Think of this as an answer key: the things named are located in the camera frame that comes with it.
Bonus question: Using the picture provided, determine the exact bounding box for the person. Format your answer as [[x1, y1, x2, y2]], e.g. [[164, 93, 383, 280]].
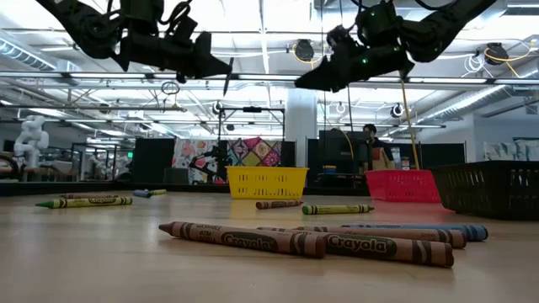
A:
[[362, 124, 396, 172]]

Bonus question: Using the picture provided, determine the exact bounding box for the yellow plastic basket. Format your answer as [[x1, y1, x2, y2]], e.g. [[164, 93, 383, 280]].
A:
[[225, 166, 310, 200]]

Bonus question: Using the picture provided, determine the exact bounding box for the black metal table frame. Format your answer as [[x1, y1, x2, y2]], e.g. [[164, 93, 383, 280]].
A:
[[0, 180, 380, 198]]

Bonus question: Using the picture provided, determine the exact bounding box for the pale patterned cloth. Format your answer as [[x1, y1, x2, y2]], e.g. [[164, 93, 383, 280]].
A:
[[483, 138, 539, 162]]

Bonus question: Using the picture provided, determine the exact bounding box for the colourful patchwork quilt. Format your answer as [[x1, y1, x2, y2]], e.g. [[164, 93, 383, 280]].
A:
[[171, 137, 282, 185]]

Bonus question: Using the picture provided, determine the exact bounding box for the black equipment cabinet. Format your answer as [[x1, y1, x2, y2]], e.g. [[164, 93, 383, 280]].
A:
[[307, 130, 371, 189]]

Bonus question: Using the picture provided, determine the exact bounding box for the white robot figure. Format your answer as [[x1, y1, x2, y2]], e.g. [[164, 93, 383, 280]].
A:
[[13, 115, 50, 169]]

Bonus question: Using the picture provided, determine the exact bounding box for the brown crayon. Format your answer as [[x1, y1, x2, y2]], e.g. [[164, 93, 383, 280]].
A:
[[61, 192, 119, 199], [158, 221, 327, 259], [294, 226, 467, 249], [255, 199, 304, 210], [256, 226, 455, 268]]

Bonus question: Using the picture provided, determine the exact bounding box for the red plastic basket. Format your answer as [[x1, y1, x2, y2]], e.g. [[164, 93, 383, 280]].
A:
[[365, 169, 442, 204]]

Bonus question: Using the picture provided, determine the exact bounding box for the yellow cable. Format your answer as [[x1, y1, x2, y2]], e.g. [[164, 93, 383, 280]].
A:
[[398, 77, 421, 172]]

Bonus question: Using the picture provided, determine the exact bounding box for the black partition panel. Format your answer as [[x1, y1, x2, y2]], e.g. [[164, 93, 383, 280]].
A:
[[133, 137, 176, 185]]

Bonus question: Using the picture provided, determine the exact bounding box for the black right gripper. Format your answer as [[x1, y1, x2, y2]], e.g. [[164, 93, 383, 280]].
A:
[[294, 2, 416, 93]]

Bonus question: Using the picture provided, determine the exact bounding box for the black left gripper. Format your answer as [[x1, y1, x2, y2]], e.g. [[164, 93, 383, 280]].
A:
[[113, 0, 233, 80]]

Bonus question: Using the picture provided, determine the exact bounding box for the black frame stand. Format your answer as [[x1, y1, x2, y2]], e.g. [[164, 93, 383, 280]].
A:
[[216, 107, 286, 186]]

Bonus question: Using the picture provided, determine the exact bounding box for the black plastic basket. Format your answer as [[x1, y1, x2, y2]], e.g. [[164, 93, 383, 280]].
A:
[[429, 160, 539, 221]]

